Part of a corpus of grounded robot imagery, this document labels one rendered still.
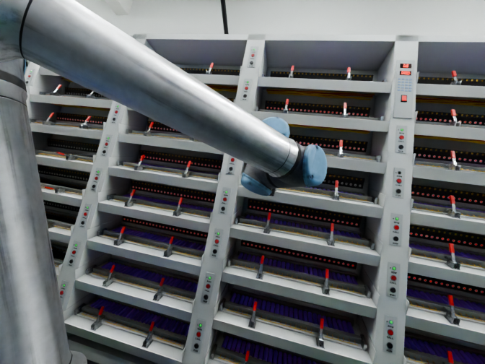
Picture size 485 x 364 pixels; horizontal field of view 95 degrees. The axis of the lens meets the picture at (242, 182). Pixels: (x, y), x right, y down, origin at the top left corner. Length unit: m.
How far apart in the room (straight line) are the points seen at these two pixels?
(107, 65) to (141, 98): 0.05
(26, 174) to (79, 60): 0.19
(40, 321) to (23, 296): 0.04
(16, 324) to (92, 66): 0.34
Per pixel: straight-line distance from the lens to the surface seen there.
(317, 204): 1.00
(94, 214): 1.35
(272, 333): 1.07
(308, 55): 1.42
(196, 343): 1.13
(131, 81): 0.33
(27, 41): 0.35
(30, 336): 0.46
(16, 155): 0.44
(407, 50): 1.39
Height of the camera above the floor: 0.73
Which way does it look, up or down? 10 degrees up
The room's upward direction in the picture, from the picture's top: 10 degrees clockwise
